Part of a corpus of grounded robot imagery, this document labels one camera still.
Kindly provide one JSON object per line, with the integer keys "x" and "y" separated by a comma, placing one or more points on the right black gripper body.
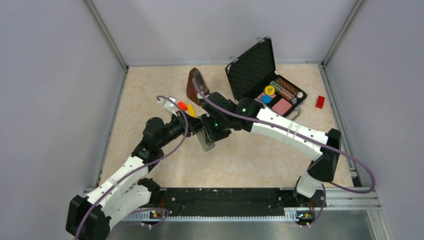
{"x": 217, "y": 127}

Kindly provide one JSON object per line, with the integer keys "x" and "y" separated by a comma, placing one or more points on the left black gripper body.
{"x": 191, "y": 130}

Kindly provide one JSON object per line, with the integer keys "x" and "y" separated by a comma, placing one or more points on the beige remote control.
{"x": 202, "y": 138}

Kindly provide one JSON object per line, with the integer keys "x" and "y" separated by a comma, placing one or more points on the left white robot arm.
{"x": 93, "y": 216}

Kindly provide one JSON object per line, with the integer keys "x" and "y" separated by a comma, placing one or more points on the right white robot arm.
{"x": 323, "y": 148}

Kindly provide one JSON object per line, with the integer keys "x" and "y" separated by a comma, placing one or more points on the yellow toy block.
{"x": 191, "y": 111}

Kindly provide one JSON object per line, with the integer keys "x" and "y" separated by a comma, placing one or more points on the orange toy block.
{"x": 182, "y": 105}

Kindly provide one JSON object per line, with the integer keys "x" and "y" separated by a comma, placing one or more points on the brown metronome with clear cover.
{"x": 191, "y": 91}

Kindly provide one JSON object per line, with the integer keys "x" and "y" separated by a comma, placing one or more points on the blue poker chip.
{"x": 266, "y": 99}

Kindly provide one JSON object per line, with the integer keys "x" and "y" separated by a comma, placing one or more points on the black poker chip case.
{"x": 251, "y": 72}

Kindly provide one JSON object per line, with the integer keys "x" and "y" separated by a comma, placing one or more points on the yellow big blind chip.
{"x": 269, "y": 90}

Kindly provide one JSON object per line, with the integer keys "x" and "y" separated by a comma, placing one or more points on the red playing card deck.
{"x": 282, "y": 107}

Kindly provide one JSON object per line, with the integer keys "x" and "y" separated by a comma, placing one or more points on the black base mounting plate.
{"x": 232, "y": 202}

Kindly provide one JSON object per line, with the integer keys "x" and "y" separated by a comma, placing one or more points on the red toy block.
{"x": 320, "y": 102}

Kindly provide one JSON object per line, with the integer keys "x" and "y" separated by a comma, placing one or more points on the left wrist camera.
{"x": 168, "y": 105}

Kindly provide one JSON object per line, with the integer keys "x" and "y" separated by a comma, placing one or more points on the aluminium frame rail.
{"x": 335, "y": 200}

